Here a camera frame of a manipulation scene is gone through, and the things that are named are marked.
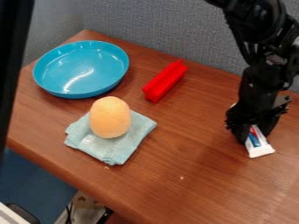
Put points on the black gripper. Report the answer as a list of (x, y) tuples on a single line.
[(260, 104)]

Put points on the white toothpaste tube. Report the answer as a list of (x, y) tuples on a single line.
[(256, 144)]

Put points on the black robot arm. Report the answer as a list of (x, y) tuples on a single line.
[(266, 33)]

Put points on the blue plate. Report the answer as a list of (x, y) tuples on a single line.
[(80, 69)]

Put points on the red plastic block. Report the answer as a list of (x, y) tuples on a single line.
[(161, 83)]

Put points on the light blue folded cloth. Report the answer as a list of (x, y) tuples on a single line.
[(112, 151)]

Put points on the orange egg-shaped sponge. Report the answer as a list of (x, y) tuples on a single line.
[(109, 117)]

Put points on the beige object under table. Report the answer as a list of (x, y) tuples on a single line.
[(85, 209)]

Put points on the white object bottom left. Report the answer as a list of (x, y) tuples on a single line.
[(8, 217)]

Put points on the dark vertical post foreground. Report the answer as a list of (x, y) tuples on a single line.
[(15, 22)]

